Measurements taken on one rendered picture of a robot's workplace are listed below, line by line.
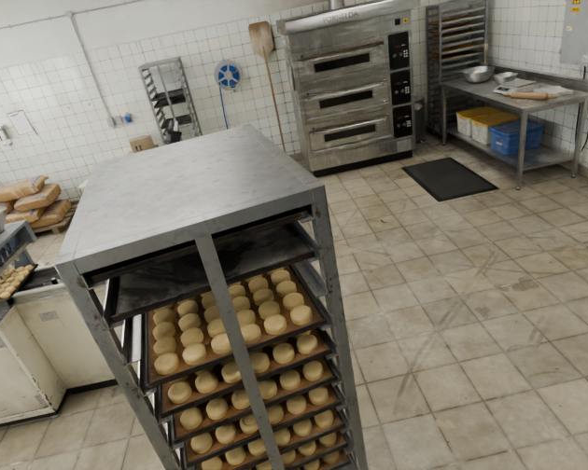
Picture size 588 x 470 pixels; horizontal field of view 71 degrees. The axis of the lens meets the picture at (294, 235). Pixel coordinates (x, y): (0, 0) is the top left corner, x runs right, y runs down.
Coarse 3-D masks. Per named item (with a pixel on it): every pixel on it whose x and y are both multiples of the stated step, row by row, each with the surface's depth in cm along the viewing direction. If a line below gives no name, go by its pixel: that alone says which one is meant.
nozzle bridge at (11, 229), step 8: (8, 224) 282; (16, 224) 279; (24, 224) 281; (8, 232) 268; (16, 232) 270; (24, 232) 283; (32, 232) 287; (0, 240) 259; (8, 240) 262; (16, 240) 282; (24, 240) 286; (32, 240) 286; (0, 248) 265; (16, 248) 277; (24, 248) 281; (16, 256) 271; (24, 256) 293; (0, 264) 259; (8, 264) 262; (16, 264) 295; (24, 264) 295; (0, 272) 253
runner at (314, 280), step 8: (296, 264) 99; (304, 264) 99; (312, 264) 93; (304, 272) 96; (312, 272) 95; (304, 280) 93; (312, 280) 92; (320, 280) 89; (312, 288) 90; (320, 288) 89; (320, 296) 87
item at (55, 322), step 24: (96, 288) 255; (24, 312) 257; (48, 312) 259; (72, 312) 261; (48, 336) 267; (72, 336) 269; (120, 336) 273; (72, 360) 278; (96, 360) 280; (72, 384) 288; (96, 384) 294
